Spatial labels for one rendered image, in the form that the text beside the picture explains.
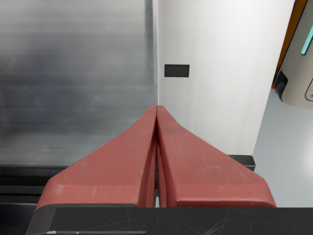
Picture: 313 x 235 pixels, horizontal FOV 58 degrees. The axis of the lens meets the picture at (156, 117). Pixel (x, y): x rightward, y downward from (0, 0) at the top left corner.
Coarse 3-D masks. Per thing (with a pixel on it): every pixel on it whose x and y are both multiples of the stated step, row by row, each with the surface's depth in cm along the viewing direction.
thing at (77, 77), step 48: (0, 0) 29; (48, 0) 29; (96, 0) 29; (144, 0) 29; (0, 48) 32; (48, 48) 32; (96, 48) 32; (144, 48) 32; (0, 96) 36; (48, 96) 36; (96, 96) 36; (144, 96) 35; (0, 144) 41; (48, 144) 41; (96, 144) 40
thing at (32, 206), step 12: (0, 204) 49; (12, 204) 44; (24, 204) 44; (36, 204) 43; (0, 216) 51; (12, 216) 51; (24, 216) 51; (0, 228) 53; (12, 228) 53; (24, 228) 53
